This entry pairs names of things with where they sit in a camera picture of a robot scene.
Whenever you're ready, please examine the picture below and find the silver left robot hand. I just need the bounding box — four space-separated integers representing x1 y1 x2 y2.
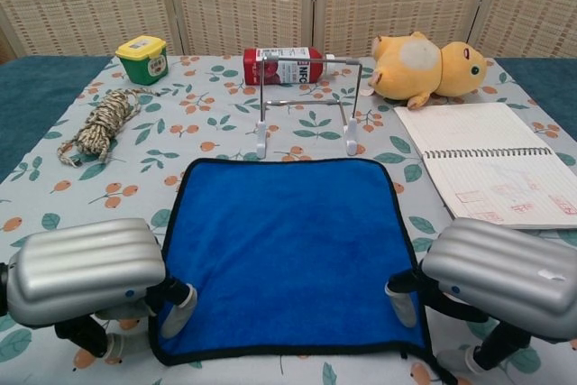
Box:
5 217 199 362

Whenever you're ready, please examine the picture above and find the blue microfiber cloth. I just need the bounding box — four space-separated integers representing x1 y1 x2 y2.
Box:
148 157 457 385

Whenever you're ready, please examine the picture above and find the red juice bottle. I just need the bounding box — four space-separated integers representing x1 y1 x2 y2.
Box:
243 45 337 87

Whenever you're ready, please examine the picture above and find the white spiral notebook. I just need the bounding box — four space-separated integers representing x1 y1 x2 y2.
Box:
393 102 577 231

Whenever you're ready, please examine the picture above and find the green jar with yellow lid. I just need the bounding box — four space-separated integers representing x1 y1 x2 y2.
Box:
114 34 169 86

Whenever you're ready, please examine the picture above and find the floral fruit print tablecloth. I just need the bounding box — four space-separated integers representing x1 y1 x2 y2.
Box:
0 54 577 385

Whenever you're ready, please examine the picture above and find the metal wire stand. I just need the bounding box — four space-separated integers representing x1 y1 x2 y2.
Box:
254 54 365 160

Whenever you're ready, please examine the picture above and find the teal table cover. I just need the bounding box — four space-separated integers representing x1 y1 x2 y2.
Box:
0 54 577 183

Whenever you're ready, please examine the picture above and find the coiled beige patterned rope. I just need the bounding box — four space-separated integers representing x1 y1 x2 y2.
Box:
56 87 162 168

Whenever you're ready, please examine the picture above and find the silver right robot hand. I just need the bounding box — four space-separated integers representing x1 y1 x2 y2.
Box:
384 216 577 372

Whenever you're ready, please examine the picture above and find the yellow plush toy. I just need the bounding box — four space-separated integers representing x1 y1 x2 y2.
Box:
368 31 488 110

